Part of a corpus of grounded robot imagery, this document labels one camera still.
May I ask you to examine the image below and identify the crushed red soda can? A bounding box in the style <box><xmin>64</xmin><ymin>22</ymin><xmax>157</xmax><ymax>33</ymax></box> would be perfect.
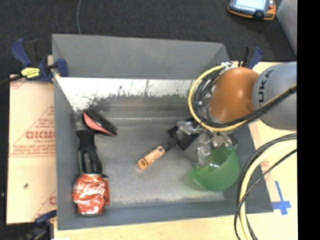
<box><xmin>71</xmin><ymin>172</ymin><xmax>111</xmax><ymax>218</ymax></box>

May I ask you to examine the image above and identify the orange-handled black scraper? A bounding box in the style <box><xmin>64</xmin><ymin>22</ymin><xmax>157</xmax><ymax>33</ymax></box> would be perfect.
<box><xmin>136</xmin><ymin>125</ymin><xmax>200</xmax><ymax>170</ymax></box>

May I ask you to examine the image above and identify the brown cardboard board red print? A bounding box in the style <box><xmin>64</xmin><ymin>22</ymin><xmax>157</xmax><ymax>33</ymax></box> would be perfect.
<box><xmin>6</xmin><ymin>55</ymin><xmax>298</xmax><ymax>225</ymax></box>

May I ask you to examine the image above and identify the grey metal bin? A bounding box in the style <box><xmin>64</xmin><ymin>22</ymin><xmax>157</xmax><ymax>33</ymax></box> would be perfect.
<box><xmin>51</xmin><ymin>33</ymin><xmax>274</xmax><ymax>230</ymax></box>

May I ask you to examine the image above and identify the black and red dish brush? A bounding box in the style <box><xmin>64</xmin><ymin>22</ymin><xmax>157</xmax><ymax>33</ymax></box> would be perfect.
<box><xmin>70</xmin><ymin>108</ymin><xmax>118</xmax><ymax>176</ymax></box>

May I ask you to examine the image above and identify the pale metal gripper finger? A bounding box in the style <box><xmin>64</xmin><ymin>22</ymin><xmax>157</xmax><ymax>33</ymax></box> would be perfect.
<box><xmin>196</xmin><ymin>146</ymin><xmax>204</xmax><ymax>167</ymax></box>
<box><xmin>202</xmin><ymin>144</ymin><xmax>212</xmax><ymax>164</ymax></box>

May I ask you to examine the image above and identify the green plastic bowl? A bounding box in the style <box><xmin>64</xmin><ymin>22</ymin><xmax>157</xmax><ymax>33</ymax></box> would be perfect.
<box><xmin>184</xmin><ymin>143</ymin><xmax>240</xmax><ymax>193</ymax></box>

